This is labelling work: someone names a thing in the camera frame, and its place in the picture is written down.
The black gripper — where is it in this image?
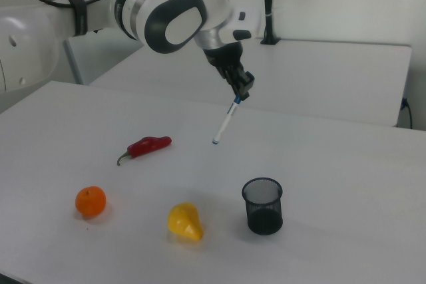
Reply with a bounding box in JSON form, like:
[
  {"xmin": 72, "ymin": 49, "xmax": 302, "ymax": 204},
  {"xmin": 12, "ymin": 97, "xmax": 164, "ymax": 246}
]
[{"xmin": 202, "ymin": 41, "xmax": 256, "ymax": 101}]

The white marker pen blue cap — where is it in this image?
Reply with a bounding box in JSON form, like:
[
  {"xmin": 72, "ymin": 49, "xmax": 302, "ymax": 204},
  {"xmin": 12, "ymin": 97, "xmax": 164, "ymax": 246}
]
[{"xmin": 211, "ymin": 95, "xmax": 242, "ymax": 146}]

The black mesh pen cup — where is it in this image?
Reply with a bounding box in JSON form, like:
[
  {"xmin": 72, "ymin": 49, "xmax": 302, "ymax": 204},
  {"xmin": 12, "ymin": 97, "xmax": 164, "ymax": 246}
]
[{"xmin": 241, "ymin": 177, "xmax": 284, "ymax": 236}]

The red chili pepper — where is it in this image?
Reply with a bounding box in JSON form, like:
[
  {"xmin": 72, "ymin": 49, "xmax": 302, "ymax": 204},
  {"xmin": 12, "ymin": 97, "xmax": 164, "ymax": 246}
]
[{"xmin": 116, "ymin": 136, "xmax": 172, "ymax": 167}]

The orange mandarin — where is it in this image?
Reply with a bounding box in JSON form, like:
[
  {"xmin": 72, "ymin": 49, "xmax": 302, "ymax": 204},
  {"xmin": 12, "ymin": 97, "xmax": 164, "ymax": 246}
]
[{"xmin": 75, "ymin": 186, "xmax": 107, "ymax": 217}]

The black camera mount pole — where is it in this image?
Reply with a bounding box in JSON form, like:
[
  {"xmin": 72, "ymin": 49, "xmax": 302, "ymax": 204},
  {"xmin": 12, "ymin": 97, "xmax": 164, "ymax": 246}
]
[{"xmin": 260, "ymin": 0, "xmax": 281, "ymax": 46}]

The black wall cable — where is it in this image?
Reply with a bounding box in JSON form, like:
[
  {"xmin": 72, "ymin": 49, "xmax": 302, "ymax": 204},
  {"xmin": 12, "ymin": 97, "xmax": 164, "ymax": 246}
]
[{"xmin": 400, "ymin": 96, "xmax": 414, "ymax": 129}]

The black velcro strap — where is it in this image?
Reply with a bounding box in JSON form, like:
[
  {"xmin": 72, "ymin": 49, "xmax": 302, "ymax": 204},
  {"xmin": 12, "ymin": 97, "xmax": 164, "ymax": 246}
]
[{"xmin": 61, "ymin": 0, "xmax": 89, "ymax": 37}]

